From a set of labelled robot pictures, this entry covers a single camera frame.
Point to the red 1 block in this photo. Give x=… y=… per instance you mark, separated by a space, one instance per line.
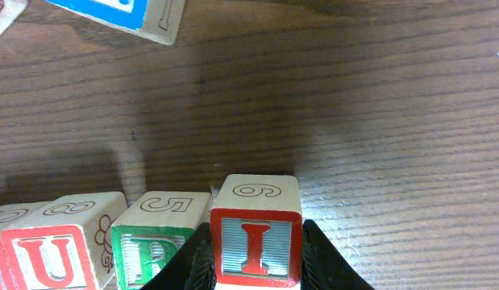
x=256 y=229

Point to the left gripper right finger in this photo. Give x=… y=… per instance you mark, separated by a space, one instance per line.
x=322 y=266

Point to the blue E block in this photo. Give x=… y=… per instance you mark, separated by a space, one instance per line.
x=156 y=20

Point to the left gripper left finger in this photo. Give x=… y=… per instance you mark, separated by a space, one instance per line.
x=191 y=268

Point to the red E block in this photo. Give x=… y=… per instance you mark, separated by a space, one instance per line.
x=9 y=214

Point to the green R block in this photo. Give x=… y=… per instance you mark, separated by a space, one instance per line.
x=150 y=232

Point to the red U block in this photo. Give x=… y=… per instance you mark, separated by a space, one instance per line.
x=66 y=244

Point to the yellow block centre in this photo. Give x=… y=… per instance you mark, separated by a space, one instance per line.
x=10 y=10

